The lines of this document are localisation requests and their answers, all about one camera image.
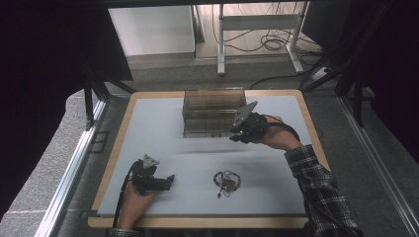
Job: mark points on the black metal stand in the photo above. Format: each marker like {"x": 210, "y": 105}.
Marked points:
{"x": 89, "y": 98}
{"x": 357, "y": 98}

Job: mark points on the person's right hand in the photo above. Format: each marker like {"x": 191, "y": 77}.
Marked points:
{"x": 280, "y": 135}

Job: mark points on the aluminium rail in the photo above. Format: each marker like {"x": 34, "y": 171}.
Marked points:
{"x": 72, "y": 164}
{"x": 378, "y": 164}

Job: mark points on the white desk frame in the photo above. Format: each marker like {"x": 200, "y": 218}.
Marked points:
{"x": 257, "y": 22}

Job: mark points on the clear brown drawer box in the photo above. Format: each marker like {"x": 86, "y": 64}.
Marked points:
{"x": 207, "y": 112}

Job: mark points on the dark floor plate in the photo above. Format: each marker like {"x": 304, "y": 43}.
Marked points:
{"x": 99, "y": 142}

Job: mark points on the pale grey table mat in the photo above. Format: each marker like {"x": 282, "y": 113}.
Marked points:
{"x": 184, "y": 154}

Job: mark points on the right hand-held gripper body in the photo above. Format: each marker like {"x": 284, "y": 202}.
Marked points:
{"x": 255, "y": 126}

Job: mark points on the white cabinet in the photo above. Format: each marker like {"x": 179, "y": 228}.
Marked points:
{"x": 151, "y": 29}

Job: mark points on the white power strip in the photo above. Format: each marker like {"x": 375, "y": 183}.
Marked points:
{"x": 320, "y": 73}

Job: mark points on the dark curtain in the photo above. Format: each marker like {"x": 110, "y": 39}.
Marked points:
{"x": 395, "y": 65}
{"x": 39, "y": 82}

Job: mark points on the person's left hand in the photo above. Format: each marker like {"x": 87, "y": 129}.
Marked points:
{"x": 131, "y": 207}

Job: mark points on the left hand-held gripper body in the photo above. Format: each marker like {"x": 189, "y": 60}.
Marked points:
{"x": 145, "y": 179}

